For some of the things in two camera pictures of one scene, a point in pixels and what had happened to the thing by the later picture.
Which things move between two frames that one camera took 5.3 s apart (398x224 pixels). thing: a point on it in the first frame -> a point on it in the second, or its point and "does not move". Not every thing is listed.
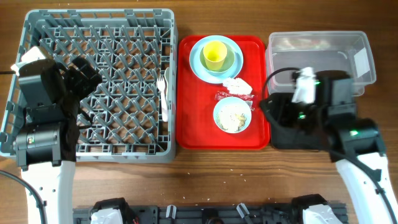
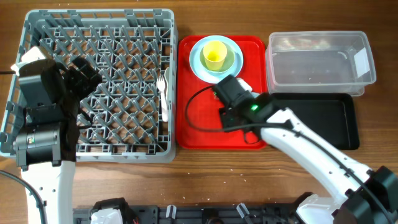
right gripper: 282,108 -> 223,116
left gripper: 84,86 does not move
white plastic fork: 160,85 does not move
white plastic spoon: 168,86 does not move
